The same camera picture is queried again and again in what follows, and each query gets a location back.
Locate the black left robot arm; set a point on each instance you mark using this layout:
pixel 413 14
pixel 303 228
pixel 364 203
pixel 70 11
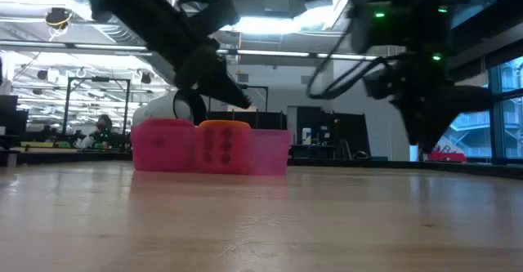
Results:
pixel 135 10

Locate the grey wall vent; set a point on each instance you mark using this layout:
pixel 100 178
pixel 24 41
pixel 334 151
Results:
pixel 243 77
pixel 306 79

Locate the magenta foam die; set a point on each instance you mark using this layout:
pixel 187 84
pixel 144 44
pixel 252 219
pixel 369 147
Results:
pixel 163 123

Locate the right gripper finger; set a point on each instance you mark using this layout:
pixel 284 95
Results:
pixel 425 125
pixel 466 100

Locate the white blue yellow carton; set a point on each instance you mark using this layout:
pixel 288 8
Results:
pixel 307 136

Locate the dark-framed window wall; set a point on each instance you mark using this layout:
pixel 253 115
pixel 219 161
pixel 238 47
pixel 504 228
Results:
pixel 506 133

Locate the translucent pink plastic bin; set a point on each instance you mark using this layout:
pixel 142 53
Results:
pixel 269 153

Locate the large silver spiral duct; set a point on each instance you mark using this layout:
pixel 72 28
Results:
pixel 161 70

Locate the black monitor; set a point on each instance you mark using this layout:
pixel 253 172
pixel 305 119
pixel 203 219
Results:
pixel 10 112

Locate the person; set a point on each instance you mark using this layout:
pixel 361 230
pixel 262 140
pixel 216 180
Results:
pixel 102 126

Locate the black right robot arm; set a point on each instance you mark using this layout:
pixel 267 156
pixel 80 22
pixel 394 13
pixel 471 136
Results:
pixel 400 27

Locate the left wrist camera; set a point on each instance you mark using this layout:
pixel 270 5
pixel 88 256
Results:
pixel 214 14

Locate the orange foam die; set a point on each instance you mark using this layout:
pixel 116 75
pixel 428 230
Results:
pixel 224 123

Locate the long linear ceiling light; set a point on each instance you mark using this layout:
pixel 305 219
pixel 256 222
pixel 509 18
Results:
pixel 278 53

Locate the black gantry frame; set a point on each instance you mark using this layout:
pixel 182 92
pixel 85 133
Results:
pixel 98 78
pixel 261 87

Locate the white cylindrical projector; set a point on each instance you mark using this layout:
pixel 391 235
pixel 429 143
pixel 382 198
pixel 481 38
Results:
pixel 159 108

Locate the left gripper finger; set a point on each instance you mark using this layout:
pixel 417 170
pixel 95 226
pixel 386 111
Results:
pixel 229 92

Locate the black ceiling spotlight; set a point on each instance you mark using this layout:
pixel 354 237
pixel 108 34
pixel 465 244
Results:
pixel 42 75
pixel 146 77

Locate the red object by window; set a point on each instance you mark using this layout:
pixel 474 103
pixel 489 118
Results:
pixel 447 157

